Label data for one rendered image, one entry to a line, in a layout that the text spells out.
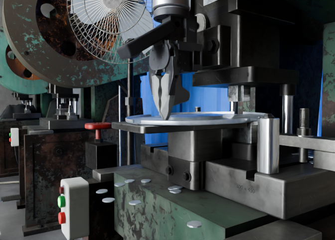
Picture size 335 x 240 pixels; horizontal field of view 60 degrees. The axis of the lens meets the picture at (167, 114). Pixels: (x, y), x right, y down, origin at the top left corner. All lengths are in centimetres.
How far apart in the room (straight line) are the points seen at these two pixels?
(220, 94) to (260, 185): 191
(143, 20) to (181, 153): 91
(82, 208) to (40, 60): 122
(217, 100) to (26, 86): 214
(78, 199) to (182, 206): 31
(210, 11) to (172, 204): 42
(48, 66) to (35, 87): 175
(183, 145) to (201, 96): 196
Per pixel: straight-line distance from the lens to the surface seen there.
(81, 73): 188
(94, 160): 82
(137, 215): 66
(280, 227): 47
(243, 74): 61
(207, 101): 250
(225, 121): 47
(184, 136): 58
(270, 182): 48
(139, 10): 140
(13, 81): 355
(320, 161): 57
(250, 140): 63
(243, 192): 52
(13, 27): 186
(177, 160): 60
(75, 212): 75
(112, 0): 141
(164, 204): 55
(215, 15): 67
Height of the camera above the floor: 82
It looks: 2 degrees down
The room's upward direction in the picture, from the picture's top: straight up
